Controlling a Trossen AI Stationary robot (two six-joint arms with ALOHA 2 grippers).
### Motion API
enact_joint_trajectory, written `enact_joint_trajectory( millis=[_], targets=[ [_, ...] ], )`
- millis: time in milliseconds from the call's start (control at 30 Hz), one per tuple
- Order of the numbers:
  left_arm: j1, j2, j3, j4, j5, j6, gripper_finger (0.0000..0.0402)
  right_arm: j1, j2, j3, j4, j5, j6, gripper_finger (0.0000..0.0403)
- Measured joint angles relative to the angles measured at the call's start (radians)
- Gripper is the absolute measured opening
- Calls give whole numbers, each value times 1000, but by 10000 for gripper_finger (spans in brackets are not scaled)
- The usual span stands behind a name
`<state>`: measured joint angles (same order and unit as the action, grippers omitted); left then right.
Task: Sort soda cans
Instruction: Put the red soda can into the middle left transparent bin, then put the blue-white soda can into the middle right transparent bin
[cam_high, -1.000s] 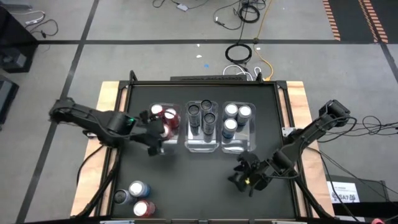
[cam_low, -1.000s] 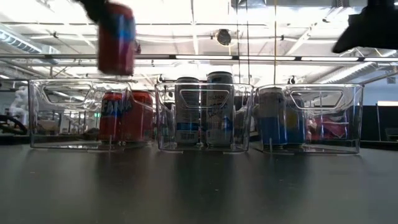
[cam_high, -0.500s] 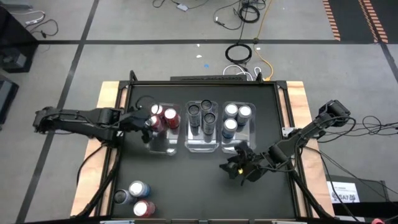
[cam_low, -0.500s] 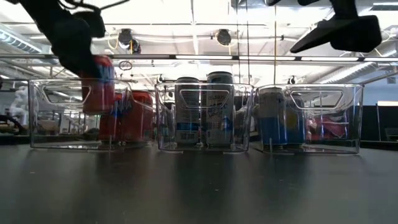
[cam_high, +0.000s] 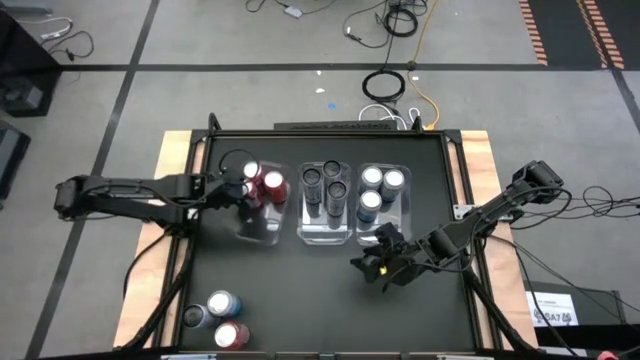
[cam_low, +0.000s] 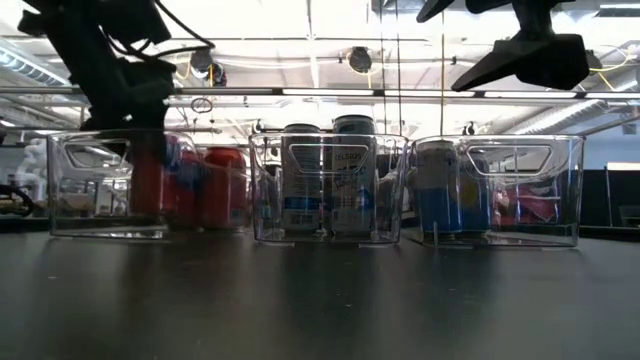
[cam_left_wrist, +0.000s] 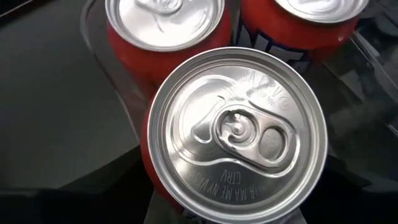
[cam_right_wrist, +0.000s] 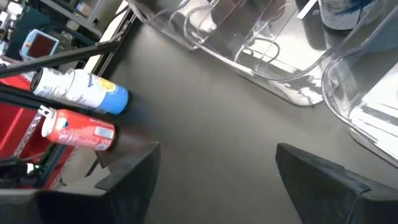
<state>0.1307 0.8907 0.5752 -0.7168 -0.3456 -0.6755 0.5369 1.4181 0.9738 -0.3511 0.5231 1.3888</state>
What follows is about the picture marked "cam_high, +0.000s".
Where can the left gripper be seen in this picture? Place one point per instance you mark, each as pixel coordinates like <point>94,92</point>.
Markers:
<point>227,190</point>

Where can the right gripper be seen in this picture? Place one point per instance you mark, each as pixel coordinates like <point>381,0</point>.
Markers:
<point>410,257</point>

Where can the clear plastic bin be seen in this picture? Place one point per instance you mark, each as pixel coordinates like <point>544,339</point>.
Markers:
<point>325,230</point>
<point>400,220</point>
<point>275,225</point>

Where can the white blue Spindrift can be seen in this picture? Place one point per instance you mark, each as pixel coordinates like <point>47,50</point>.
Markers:
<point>370,200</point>
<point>393,178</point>
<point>222,302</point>
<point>372,176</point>

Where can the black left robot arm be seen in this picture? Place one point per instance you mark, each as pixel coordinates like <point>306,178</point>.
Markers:
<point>125,190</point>

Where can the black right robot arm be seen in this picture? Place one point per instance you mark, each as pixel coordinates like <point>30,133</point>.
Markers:
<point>490,210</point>

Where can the white label sign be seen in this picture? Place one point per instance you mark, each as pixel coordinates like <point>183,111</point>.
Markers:
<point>551,309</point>

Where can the grey power adapter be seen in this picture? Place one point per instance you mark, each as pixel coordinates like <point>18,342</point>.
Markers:
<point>293,11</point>

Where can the black box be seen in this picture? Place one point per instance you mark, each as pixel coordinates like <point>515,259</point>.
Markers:
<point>600,320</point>

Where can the red emergency stop button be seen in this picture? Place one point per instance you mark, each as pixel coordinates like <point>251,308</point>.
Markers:
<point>607,356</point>

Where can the black cabinet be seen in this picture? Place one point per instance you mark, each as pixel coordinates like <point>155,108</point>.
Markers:
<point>20,55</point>

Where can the black aluminium table frame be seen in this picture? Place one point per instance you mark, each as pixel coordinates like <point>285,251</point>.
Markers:
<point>325,134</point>

